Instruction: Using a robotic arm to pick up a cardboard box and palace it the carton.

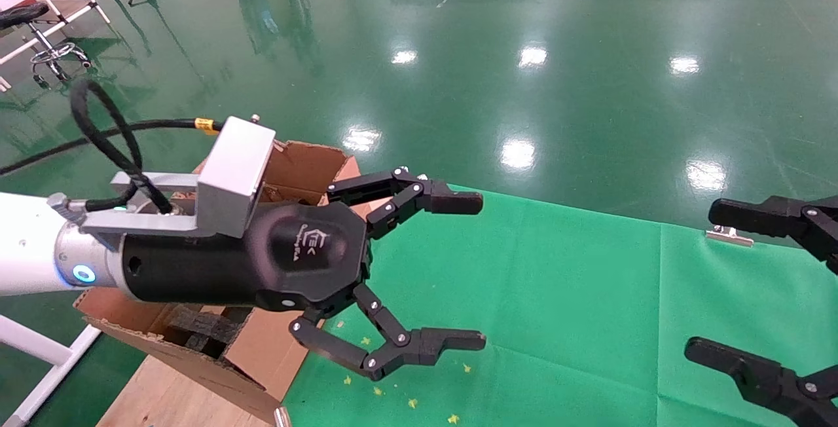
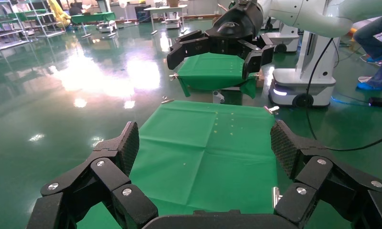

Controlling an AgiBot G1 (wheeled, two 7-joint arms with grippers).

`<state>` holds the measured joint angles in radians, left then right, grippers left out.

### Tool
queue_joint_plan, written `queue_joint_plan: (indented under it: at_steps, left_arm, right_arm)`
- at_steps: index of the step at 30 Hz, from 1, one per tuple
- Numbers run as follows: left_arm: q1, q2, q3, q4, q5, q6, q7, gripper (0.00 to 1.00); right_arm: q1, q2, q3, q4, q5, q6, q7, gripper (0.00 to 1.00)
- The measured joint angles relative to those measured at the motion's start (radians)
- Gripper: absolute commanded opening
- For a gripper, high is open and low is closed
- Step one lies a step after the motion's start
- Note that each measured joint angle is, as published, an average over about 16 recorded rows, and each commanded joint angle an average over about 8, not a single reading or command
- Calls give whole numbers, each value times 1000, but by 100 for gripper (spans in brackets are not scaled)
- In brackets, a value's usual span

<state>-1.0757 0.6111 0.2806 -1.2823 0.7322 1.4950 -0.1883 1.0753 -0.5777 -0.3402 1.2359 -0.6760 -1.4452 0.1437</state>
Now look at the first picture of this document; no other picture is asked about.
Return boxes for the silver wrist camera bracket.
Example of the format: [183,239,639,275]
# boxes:
[82,115,277,239]

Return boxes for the black cable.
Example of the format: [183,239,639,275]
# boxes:
[0,77,223,215]

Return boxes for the white metal frame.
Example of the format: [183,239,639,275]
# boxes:
[0,314,102,427]

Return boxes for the large open cardboard carton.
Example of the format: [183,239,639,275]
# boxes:
[73,141,361,424]

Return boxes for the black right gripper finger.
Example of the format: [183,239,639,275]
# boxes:
[683,337,838,427]
[707,196,838,277]

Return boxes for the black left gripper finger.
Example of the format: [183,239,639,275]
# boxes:
[290,283,487,381]
[326,166,484,239]

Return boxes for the black chrome stool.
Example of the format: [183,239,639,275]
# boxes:
[0,3,92,90]

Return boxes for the black foam block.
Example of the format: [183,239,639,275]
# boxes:
[164,306,253,357]

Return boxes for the green cloth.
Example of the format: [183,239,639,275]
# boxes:
[282,185,838,427]

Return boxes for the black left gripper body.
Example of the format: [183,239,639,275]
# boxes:
[121,201,374,314]

